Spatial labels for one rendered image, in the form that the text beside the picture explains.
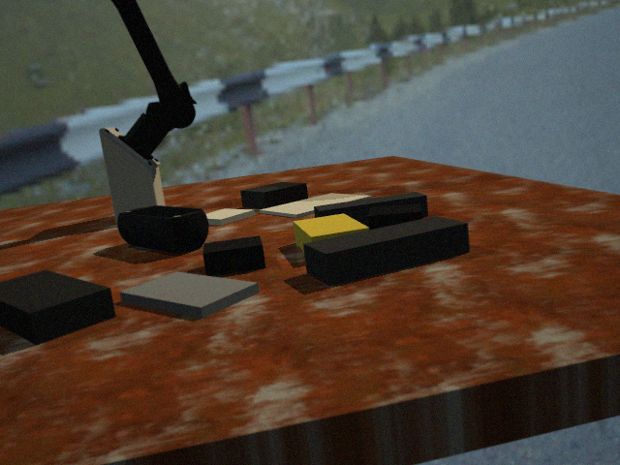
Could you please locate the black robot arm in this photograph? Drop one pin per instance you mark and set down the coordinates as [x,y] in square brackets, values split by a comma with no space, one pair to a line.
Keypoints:
[175,108]

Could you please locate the yellow box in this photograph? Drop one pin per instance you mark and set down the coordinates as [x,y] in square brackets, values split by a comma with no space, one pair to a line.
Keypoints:
[320,228]

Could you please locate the dark grey controller unit with green rocker switches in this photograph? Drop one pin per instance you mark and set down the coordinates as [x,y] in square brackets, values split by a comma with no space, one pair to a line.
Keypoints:
[164,228]

